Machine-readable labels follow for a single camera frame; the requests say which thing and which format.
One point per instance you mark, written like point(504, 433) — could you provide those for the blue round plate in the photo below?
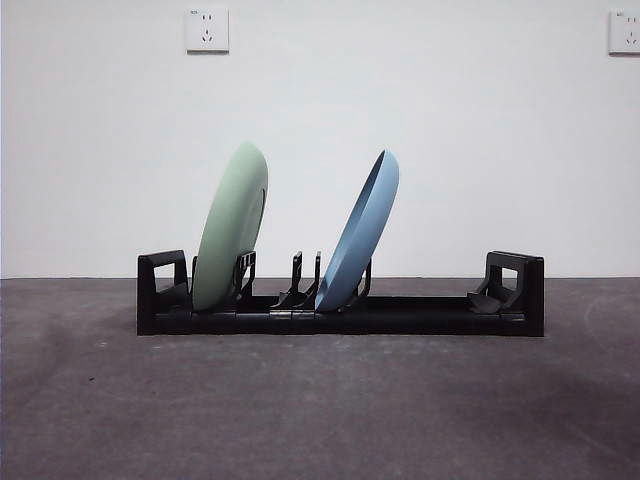
point(360, 235)

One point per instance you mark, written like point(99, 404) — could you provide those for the green round plate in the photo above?
point(230, 225)

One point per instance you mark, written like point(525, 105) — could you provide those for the black plate rack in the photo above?
point(400, 320)

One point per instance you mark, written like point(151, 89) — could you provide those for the white wall socket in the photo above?
point(208, 30)
point(625, 33)

